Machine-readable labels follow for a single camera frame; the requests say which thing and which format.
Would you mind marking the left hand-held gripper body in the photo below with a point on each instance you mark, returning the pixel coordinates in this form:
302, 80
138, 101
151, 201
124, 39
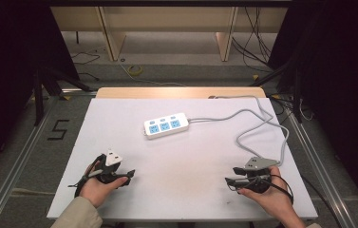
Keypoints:
112, 158

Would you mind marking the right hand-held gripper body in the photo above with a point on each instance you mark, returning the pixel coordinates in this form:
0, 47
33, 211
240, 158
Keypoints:
257, 164

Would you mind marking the person's left hand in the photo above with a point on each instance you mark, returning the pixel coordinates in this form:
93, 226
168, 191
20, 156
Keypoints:
96, 190

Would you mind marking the person's right hand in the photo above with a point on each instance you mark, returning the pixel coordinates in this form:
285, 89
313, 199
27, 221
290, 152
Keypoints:
271, 198

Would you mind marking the white power strip blue sockets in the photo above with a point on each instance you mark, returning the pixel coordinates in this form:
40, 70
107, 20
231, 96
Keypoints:
166, 126

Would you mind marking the black metal stand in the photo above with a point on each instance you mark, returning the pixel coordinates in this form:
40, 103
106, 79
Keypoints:
45, 91
289, 85

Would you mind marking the yellow tape roll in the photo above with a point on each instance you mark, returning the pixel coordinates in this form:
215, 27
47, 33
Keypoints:
135, 70

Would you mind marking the wooden table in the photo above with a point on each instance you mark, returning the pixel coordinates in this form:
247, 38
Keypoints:
179, 92

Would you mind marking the black curtain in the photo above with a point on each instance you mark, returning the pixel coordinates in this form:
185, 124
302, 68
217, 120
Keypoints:
341, 95
5, 79

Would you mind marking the beige wooden shelf unit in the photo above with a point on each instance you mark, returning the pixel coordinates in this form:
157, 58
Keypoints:
167, 22

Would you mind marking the aluminium floor rail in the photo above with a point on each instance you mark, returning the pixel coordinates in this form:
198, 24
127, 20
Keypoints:
322, 171
18, 158

